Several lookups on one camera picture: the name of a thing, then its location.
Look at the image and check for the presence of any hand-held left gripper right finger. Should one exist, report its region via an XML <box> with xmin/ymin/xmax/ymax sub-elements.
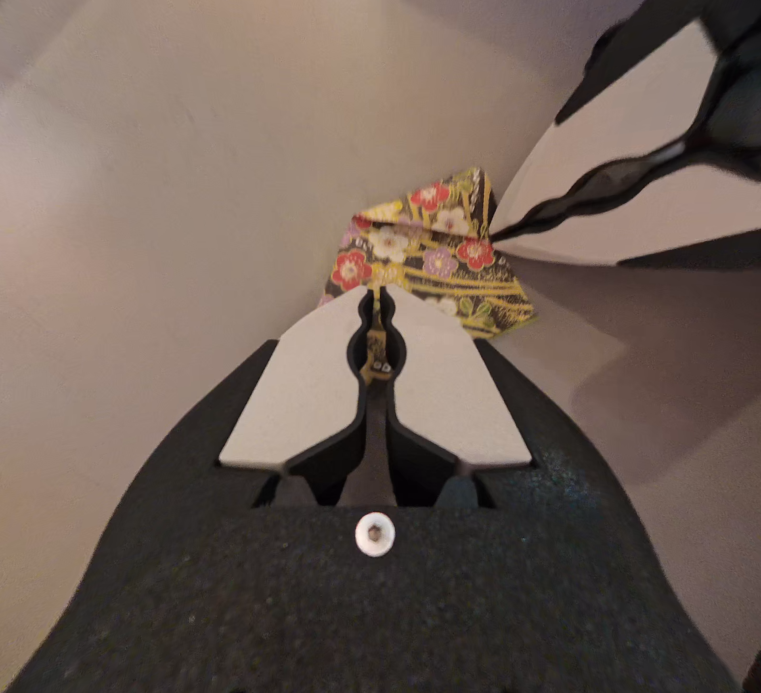
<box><xmin>379</xmin><ymin>287</ymin><xmax>533</xmax><ymax>506</ymax></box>

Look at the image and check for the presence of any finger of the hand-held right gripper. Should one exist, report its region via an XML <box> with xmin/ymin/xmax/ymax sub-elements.
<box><xmin>492</xmin><ymin>21</ymin><xmax>724</xmax><ymax>237</ymax></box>
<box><xmin>492</xmin><ymin>160</ymin><xmax>761</xmax><ymax>267</ymax></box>

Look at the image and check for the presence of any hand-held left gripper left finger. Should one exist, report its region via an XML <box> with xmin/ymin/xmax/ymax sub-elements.
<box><xmin>219</xmin><ymin>287</ymin><xmax>375</xmax><ymax>506</ymax></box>

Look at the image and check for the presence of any green floral origami paper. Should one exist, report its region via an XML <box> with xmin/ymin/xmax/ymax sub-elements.
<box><xmin>318</xmin><ymin>167</ymin><xmax>539</xmax><ymax>388</ymax></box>

